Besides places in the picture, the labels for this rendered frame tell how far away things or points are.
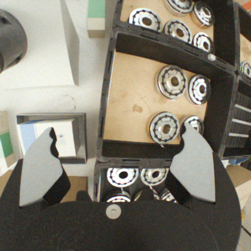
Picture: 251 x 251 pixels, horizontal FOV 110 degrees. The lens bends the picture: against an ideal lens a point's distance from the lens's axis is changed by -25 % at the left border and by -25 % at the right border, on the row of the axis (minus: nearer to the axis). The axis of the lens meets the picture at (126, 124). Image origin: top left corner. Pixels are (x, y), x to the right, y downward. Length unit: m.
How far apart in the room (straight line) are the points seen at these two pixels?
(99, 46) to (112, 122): 0.31
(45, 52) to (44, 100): 0.21
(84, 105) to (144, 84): 0.25
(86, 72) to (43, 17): 0.24
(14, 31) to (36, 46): 0.07
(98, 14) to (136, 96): 0.33
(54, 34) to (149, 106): 0.32
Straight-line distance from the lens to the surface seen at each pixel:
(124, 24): 0.30
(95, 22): 0.50
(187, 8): 0.53
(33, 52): 0.39
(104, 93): 0.24
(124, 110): 0.35
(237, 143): 0.77
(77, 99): 0.48
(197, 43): 0.48
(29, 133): 0.47
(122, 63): 0.36
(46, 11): 0.34
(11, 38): 0.34
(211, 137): 0.48
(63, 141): 0.42
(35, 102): 0.55
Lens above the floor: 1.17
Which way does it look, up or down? 74 degrees down
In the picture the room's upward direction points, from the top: 136 degrees clockwise
